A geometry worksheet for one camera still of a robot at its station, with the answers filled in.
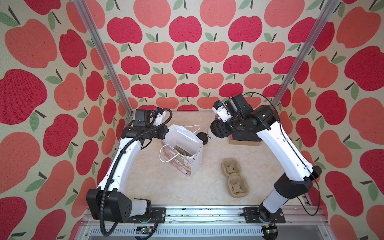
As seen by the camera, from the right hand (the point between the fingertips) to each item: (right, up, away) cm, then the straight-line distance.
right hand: (224, 125), depth 70 cm
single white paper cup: (-6, -4, 0) cm, 8 cm away
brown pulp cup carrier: (-21, -17, +23) cm, 36 cm away
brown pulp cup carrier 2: (+10, -33, +12) cm, 37 cm away
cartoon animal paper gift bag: (-21, -15, +24) cm, 35 cm away
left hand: (-27, -2, +8) cm, 28 cm away
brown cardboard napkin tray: (+19, -12, +34) cm, 41 cm away
